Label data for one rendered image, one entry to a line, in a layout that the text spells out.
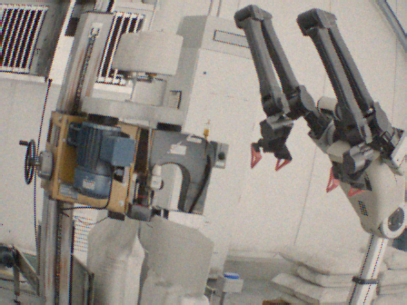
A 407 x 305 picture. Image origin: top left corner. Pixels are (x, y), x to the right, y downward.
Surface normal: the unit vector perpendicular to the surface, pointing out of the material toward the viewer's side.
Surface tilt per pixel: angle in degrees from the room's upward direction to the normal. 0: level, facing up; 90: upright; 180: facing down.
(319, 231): 90
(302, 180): 90
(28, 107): 90
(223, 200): 90
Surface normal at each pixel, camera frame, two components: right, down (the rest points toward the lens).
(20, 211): 0.40, 0.12
